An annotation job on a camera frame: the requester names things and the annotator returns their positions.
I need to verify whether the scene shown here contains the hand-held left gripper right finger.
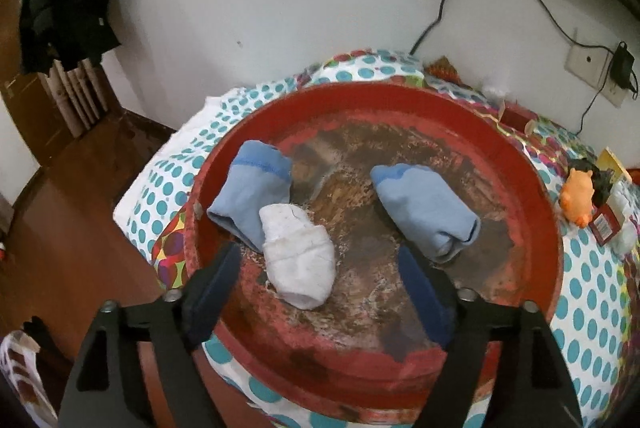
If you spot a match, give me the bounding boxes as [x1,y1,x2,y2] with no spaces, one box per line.
[397,247,586,428]

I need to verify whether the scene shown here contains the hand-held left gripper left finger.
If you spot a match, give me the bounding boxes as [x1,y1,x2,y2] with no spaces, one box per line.
[57,240,243,428]

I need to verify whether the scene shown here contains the white sock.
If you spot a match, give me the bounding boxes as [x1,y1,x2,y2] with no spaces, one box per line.
[258,203,337,310]

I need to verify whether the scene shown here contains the worn red round tray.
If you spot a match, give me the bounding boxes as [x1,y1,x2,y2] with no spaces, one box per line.
[182,80,565,411]

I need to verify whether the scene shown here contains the black toy figure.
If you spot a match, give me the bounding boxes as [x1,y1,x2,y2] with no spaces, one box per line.
[570,160,616,209]

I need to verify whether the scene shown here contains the yellow cardboard box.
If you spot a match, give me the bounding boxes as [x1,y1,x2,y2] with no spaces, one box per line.
[597,148,633,183]

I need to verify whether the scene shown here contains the light blue folded sock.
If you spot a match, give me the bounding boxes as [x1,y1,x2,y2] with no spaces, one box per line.
[370,164,482,265]
[206,140,293,253]

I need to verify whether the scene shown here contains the polka dot blanket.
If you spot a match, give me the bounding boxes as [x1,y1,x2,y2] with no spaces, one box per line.
[114,49,640,428]

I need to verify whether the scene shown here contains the orange toy figure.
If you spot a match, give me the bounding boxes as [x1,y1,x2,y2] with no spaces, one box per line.
[559,168,596,227]

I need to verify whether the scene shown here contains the red printed packet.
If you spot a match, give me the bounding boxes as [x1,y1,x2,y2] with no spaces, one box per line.
[590,203,626,243]

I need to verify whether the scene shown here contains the small red box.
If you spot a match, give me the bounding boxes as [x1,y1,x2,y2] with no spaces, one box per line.
[500,105,531,129]

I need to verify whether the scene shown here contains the white patterned bag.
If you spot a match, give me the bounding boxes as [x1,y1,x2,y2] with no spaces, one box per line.
[0,330,58,428]

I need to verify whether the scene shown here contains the white crumpled cloth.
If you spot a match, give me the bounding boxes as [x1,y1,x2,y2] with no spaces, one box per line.
[611,183,640,259]

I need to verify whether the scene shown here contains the orange red snack packet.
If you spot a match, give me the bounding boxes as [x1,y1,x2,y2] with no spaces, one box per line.
[427,56,461,83]

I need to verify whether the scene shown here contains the cream ribbed radiator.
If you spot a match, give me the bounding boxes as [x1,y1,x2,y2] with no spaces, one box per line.
[39,58,110,139]

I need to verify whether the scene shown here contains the black power adapter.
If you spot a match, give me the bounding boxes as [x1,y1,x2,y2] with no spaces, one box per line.
[612,42,640,101]

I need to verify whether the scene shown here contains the black adapter output cable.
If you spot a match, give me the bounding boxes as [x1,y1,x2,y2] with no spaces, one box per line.
[565,72,613,136]

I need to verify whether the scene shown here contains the beige wall power socket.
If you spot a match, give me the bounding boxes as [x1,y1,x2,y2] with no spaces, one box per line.
[600,75,632,109]

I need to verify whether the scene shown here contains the beige wall outlet round hole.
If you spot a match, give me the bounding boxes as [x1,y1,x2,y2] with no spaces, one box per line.
[564,28,615,89]

